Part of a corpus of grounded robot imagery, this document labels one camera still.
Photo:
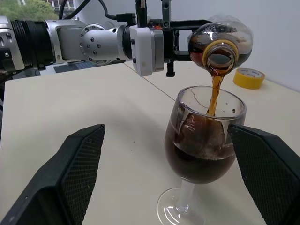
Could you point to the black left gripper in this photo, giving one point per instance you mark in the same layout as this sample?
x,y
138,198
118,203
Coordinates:
x,y
167,39

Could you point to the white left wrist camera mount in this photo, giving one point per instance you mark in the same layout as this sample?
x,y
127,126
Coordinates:
x,y
143,51

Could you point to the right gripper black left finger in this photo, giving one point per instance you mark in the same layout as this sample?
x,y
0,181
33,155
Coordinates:
x,y
58,182

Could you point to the dark laptop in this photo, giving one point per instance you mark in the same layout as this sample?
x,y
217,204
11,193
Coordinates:
x,y
70,66

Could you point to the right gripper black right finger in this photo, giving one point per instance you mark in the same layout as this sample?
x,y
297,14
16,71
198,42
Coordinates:
x,y
269,175

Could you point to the dark soda bottle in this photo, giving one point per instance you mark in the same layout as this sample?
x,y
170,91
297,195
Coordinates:
x,y
241,37

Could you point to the window with green trees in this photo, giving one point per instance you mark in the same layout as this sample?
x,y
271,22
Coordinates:
x,y
35,9

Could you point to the yellow tape roll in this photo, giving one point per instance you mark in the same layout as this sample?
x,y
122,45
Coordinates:
x,y
248,80

